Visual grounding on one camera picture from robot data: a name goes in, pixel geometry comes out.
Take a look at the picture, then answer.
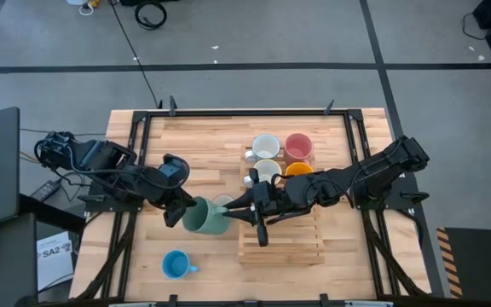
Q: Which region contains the pink mug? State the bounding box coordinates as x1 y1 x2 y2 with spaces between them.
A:
283 132 315 167

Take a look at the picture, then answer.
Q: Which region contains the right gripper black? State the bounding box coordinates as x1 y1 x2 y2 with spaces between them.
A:
222 167 292 248

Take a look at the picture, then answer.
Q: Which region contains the coiled black cable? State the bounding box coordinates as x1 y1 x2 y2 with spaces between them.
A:
134 0 169 32

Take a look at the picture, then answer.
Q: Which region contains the black cabinet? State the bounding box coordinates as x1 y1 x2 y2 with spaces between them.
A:
119 0 180 8

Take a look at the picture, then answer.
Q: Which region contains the white mug red rim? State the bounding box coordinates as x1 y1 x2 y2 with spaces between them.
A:
211 193 236 207

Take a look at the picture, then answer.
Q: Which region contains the white blue-patterned mug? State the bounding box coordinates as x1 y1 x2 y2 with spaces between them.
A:
243 133 281 164

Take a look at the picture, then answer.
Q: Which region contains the black metal table frame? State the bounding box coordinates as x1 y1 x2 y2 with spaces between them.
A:
74 96 432 307

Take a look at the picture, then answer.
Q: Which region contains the black power adapter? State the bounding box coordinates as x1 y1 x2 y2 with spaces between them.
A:
29 179 61 203

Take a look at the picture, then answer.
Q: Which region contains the long black cable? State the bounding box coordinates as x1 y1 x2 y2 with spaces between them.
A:
109 0 161 108

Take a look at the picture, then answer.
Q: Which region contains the white mug yellow rim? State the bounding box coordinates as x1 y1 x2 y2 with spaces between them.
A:
243 159 283 189

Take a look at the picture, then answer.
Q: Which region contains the dark grey cabinet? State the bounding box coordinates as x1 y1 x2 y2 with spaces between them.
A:
0 211 38 307

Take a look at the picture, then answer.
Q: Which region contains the thin black floor cable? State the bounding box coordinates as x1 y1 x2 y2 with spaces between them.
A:
461 11 491 42

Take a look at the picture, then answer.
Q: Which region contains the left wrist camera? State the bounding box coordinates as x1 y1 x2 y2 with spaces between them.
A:
159 153 191 181

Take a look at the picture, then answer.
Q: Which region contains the thin grey cable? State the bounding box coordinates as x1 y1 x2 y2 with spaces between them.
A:
19 127 107 138

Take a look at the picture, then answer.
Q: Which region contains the wooden slatted rack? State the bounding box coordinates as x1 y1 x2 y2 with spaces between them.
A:
237 147 326 266

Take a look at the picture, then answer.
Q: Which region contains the hazard-striped black mat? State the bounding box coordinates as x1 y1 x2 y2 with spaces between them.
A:
436 226 491 300

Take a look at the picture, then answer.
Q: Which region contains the green mug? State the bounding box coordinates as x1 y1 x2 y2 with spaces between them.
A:
181 195 233 236

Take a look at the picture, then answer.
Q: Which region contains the white SA2 paper sheet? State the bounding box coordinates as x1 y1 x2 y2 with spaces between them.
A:
36 230 76 293

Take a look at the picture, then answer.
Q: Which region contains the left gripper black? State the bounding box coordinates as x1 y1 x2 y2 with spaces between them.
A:
150 172 198 229

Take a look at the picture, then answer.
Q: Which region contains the blue mug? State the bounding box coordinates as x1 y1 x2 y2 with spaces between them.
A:
161 249 200 281

